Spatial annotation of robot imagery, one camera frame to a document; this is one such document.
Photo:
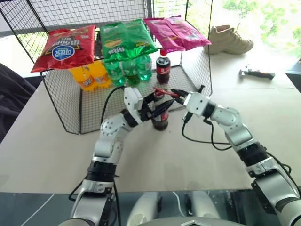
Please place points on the cola bottle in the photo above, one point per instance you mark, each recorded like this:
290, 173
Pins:
163, 68
161, 123

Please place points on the green chips bag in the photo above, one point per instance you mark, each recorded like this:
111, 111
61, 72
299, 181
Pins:
124, 42

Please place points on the dark furniture edge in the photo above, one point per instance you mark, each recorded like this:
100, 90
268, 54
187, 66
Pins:
295, 77

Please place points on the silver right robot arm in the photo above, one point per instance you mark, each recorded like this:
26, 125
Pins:
235, 122

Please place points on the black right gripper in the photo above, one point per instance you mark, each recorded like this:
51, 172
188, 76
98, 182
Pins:
183, 97

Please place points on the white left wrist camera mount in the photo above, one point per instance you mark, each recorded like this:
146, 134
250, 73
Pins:
132, 101

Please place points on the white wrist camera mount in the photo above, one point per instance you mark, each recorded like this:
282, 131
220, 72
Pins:
132, 101
196, 103

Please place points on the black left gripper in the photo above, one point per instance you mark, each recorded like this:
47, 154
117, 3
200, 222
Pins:
147, 110

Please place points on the beige sneaker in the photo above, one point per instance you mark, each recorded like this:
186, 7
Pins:
230, 41

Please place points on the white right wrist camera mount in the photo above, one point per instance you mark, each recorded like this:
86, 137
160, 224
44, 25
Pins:
196, 103

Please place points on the black and white tool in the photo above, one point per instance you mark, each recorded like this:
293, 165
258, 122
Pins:
256, 74

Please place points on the pink chips bag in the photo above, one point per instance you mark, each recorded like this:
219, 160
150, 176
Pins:
178, 35

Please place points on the silver rounded shell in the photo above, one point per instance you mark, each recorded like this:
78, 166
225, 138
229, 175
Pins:
145, 207
204, 207

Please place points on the black fabric bundle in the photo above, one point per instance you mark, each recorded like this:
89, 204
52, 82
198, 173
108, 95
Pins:
11, 99

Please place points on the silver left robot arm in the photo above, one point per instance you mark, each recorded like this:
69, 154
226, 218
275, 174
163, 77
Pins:
110, 131

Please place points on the grey robot chest plate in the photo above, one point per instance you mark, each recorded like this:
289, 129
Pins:
188, 223

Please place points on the green soda bottle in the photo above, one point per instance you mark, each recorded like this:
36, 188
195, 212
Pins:
145, 68
131, 73
115, 74

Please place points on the orange soda bottle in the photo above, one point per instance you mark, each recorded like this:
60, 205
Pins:
82, 80
101, 76

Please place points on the red chips bag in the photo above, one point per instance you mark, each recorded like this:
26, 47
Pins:
63, 50

